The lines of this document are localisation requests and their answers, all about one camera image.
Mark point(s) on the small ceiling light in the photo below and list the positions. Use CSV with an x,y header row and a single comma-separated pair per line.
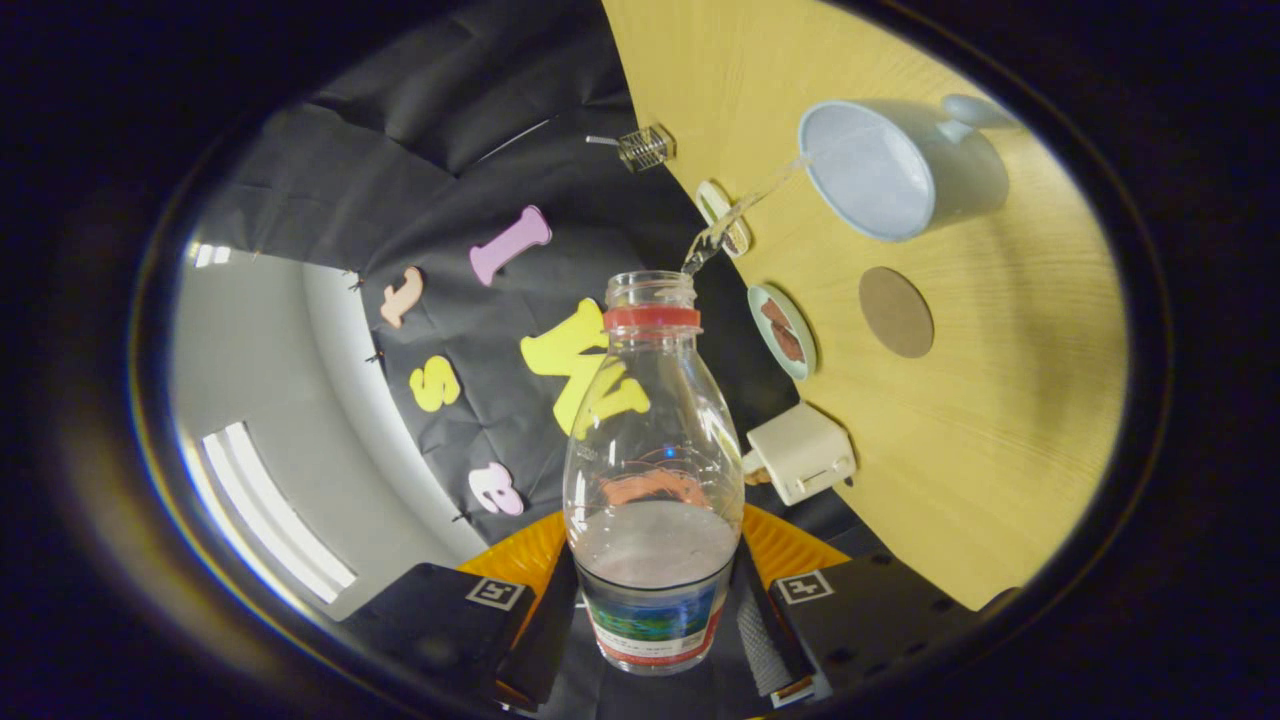
x,y
210,254

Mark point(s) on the clear plastic juice bottle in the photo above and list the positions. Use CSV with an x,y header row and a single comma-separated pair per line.
x,y
655,560

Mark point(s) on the white divided snack tray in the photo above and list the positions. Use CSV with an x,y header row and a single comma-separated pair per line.
x,y
712,205

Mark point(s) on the round brown coaster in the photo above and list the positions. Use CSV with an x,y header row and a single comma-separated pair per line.
x,y
896,312

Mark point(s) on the metal spoon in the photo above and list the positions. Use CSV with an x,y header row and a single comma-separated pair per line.
x,y
603,141

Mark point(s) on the long ceiling light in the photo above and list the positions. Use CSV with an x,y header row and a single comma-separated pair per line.
x,y
275,515

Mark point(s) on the white cup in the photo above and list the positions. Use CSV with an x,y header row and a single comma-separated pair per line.
x,y
960,175

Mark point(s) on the pale green plate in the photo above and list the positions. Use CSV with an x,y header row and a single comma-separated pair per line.
x,y
805,355

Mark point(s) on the white toaster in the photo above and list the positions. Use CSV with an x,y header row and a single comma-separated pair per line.
x,y
800,450

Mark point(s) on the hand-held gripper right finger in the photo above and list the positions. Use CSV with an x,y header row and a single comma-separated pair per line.
x,y
870,610

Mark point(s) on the brown meat slice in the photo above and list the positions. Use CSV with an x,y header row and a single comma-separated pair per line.
x,y
790,344
774,313

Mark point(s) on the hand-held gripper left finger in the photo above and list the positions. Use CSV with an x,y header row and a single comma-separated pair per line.
x,y
548,640

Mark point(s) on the brown bread slice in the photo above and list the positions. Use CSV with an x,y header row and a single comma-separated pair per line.
x,y
755,477

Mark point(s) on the wooden table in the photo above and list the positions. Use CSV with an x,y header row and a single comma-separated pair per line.
x,y
980,430

